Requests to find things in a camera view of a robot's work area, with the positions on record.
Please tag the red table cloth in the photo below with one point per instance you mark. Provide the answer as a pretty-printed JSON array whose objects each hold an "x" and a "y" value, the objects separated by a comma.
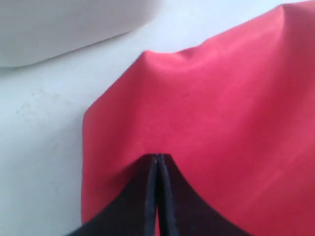
[{"x": 237, "y": 115}]

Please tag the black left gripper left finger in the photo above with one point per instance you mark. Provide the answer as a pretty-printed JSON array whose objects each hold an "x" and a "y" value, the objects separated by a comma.
[{"x": 133, "y": 212}]

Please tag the cream plastic bin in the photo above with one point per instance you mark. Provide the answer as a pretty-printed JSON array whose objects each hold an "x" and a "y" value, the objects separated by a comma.
[{"x": 32, "y": 31}]

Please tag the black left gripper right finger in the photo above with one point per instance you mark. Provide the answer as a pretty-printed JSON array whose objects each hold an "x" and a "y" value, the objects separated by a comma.
[{"x": 181, "y": 211}]

